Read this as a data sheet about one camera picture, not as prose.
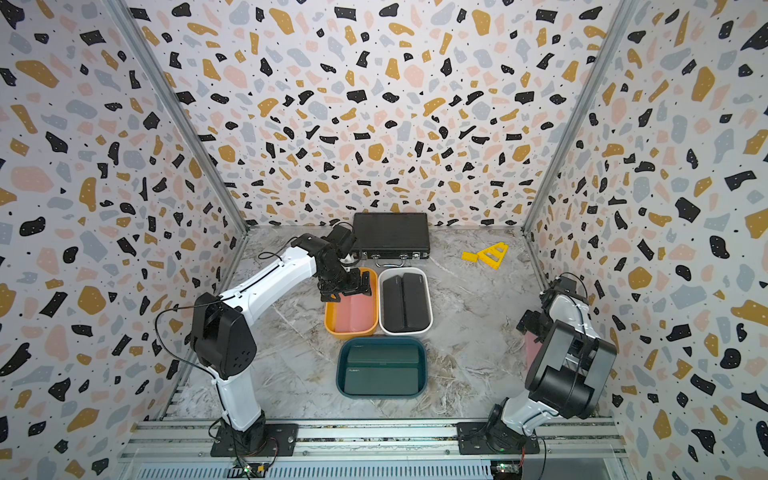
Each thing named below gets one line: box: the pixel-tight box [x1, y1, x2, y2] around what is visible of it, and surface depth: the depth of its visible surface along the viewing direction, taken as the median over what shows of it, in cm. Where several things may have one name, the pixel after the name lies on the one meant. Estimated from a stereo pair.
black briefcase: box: [353, 212, 431, 267], surface depth 122 cm
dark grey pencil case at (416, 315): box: [403, 273, 429, 329], surface depth 97 cm
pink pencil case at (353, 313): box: [334, 293, 373, 333], surface depth 95 cm
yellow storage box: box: [324, 267, 379, 340], surface depth 94 cm
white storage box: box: [378, 268, 434, 336], surface depth 97 cm
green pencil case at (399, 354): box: [347, 345, 419, 364], surface depth 84 cm
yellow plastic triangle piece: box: [461, 242, 509, 270], surface depth 115 cm
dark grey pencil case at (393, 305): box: [383, 275, 405, 332], surface depth 98 cm
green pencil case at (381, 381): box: [344, 367, 419, 395], surface depth 81 cm
